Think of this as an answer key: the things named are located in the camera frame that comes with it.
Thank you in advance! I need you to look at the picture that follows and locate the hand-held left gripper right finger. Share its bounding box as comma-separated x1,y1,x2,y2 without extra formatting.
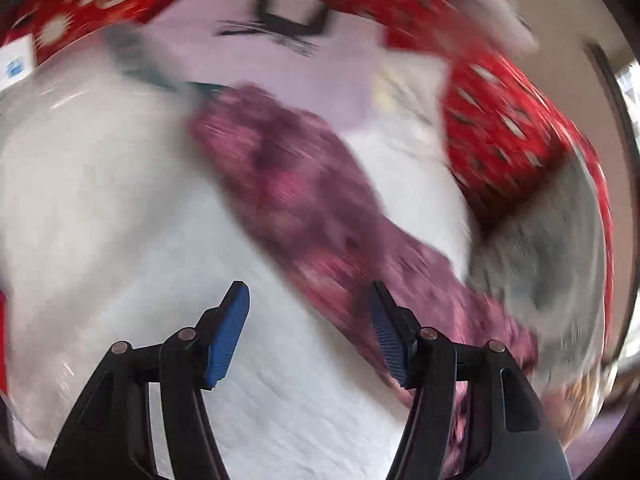
369,281,542,480

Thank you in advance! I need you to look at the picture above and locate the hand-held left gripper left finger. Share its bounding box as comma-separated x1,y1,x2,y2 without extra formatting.
45,281,250,480

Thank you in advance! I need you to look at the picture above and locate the purple floral garment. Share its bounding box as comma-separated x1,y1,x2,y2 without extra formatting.
187,82,541,478

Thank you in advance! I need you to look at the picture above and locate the white bed sheet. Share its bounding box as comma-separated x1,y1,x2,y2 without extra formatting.
0,55,473,480

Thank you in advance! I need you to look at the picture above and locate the grey garment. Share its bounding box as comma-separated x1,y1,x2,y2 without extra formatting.
467,155,608,386

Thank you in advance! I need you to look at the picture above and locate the red patterned blanket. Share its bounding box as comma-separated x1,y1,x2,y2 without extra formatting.
0,0,616,361

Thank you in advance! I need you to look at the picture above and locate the white cloth with yellow dots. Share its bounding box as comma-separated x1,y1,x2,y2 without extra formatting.
372,52,451,128

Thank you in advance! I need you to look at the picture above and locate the lavender shirt with black print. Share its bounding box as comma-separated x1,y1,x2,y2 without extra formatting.
145,0,396,131

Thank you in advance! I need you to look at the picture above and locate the teal cloth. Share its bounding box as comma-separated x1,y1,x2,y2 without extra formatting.
102,25,236,106

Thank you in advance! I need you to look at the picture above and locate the white box with blue label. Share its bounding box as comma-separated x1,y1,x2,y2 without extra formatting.
0,35,36,93

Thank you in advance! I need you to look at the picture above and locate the dark door frame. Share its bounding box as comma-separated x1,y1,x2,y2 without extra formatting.
585,40,640,361

